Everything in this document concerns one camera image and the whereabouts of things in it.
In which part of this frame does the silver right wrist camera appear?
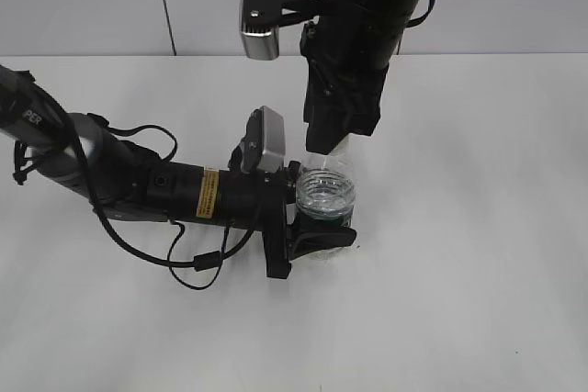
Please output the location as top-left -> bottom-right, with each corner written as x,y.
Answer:
238,0 -> 339,62

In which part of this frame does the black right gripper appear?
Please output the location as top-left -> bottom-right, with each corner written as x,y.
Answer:
300,19 -> 390,154

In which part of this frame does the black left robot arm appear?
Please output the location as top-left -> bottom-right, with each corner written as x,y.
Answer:
1,68 -> 356,279

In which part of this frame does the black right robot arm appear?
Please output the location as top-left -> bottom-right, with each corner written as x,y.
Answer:
300,0 -> 425,154

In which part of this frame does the clear Cestbon water bottle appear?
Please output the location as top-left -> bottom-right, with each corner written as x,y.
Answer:
296,137 -> 356,259

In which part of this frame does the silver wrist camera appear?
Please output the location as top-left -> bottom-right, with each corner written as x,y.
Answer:
238,0 -> 339,62
228,106 -> 286,174

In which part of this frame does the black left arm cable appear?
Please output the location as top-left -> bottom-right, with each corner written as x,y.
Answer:
11,84 -> 258,291

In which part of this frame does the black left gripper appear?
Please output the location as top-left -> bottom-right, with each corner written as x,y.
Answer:
257,161 -> 356,280

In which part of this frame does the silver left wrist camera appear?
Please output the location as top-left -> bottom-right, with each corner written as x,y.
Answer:
228,106 -> 286,174

